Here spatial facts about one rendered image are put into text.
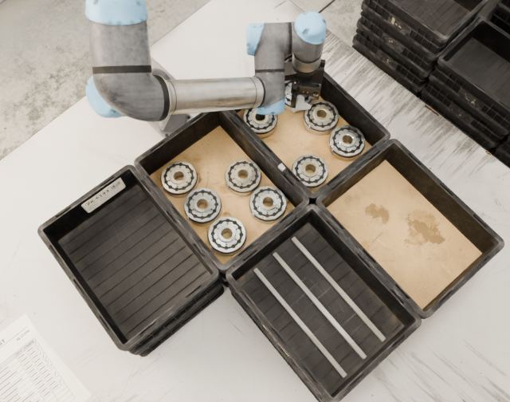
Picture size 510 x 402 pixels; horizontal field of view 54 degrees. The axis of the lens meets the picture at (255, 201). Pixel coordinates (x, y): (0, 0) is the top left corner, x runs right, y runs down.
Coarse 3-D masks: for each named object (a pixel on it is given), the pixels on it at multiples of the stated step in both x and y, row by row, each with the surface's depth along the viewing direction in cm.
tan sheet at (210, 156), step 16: (208, 144) 148; (224, 144) 148; (176, 160) 146; (192, 160) 146; (208, 160) 146; (224, 160) 146; (160, 176) 145; (208, 176) 144; (224, 176) 144; (240, 176) 144; (224, 192) 143; (224, 208) 141; (240, 208) 141; (288, 208) 141; (192, 224) 139; (256, 224) 139; (272, 224) 139; (208, 240) 137; (224, 256) 136
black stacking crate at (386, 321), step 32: (320, 224) 132; (256, 256) 128; (288, 256) 136; (320, 256) 136; (352, 256) 128; (256, 288) 133; (288, 288) 133; (320, 288) 132; (352, 288) 132; (384, 288) 123; (288, 320) 130; (320, 320) 129; (352, 320) 129; (384, 320) 129; (320, 352) 127; (352, 352) 126
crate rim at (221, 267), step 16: (208, 112) 141; (224, 112) 141; (240, 128) 139; (160, 144) 139; (256, 144) 137; (272, 160) 135; (144, 176) 134; (288, 176) 133; (160, 192) 132; (176, 208) 130; (256, 240) 127; (208, 256) 126; (240, 256) 125
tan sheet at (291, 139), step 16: (240, 112) 152; (288, 112) 152; (288, 128) 150; (304, 128) 150; (272, 144) 148; (288, 144) 148; (304, 144) 148; (320, 144) 148; (368, 144) 148; (288, 160) 146; (336, 160) 146; (352, 160) 146
